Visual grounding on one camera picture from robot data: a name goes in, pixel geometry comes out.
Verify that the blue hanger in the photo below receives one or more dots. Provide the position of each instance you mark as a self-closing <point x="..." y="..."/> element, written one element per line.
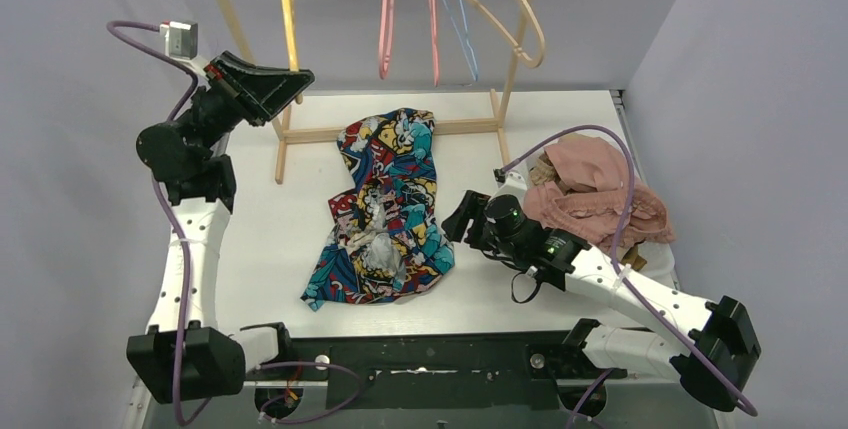
<point x="459" y="23"/>

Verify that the beige shorts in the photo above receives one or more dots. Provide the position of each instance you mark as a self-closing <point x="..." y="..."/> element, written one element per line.
<point x="574" y="163"/>

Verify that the white plastic basket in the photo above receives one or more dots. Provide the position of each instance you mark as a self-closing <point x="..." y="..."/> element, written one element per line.
<point x="661" y="262"/>

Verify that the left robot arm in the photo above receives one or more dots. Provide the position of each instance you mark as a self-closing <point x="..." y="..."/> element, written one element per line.
<point x="182" y="354"/>

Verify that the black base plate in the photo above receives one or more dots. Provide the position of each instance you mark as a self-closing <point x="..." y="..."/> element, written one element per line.
<point x="535" y="369"/>

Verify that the colourful comic print shorts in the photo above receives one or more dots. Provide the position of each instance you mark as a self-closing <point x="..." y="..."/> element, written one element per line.
<point x="385" y="243"/>

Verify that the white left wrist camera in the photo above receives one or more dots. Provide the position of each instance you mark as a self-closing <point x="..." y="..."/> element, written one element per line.
<point x="180" y="39"/>

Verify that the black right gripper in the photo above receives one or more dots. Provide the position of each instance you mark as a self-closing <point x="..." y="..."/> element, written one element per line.
<point x="471" y="208"/>

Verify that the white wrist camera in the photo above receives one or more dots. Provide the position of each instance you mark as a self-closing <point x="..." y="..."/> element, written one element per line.
<point x="180" y="39"/>
<point x="511" y="183"/>

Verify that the beige wooden hanger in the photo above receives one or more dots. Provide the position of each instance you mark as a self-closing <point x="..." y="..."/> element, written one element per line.
<point x="503" y="8"/>

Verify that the pink shorts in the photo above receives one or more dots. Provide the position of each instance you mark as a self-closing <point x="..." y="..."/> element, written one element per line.
<point x="594" y="216"/>

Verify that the wooden clothes rack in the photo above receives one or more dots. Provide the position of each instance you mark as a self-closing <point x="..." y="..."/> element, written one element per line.
<point x="402" y="129"/>

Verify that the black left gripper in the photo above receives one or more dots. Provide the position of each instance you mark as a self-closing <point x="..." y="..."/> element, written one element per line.
<point x="231" y="91"/>

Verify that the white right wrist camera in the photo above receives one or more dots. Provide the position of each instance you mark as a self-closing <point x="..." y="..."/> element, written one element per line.
<point x="511" y="183"/>

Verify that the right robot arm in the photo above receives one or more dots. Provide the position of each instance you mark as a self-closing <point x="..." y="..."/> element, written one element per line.
<point x="709" y="347"/>

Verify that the yellow hanger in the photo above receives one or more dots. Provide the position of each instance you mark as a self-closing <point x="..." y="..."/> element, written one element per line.
<point x="288" y="15"/>

